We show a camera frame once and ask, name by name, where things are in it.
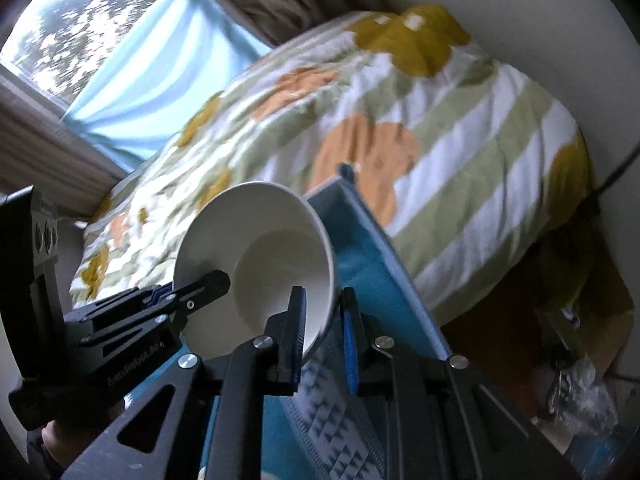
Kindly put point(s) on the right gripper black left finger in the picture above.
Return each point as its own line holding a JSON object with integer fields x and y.
{"x": 285, "y": 356}

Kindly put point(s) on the brown curtain left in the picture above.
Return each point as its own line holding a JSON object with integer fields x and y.
{"x": 38, "y": 149}

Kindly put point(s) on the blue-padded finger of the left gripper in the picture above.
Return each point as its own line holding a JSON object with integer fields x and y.
{"x": 175, "y": 299}

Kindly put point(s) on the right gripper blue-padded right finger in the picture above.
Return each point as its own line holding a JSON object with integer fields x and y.
{"x": 361, "y": 366}

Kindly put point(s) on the person's left hand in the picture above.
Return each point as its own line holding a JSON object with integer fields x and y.
{"x": 65, "y": 445}

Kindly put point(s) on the white ceramic bowl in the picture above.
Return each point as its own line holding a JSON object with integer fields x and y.
{"x": 268, "y": 240}

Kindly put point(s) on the window with trees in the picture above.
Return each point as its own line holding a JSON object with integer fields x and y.
{"x": 58, "y": 45}

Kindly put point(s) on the floral striped bed duvet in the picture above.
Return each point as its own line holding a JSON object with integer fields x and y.
{"x": 464, "y": 161}

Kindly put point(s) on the light blue window cloth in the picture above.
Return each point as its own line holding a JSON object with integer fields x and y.
{"x": 177, "y": 55}

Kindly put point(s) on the blue patterned tablecloth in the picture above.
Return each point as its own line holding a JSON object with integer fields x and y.
{"x": 323, "y": 431}

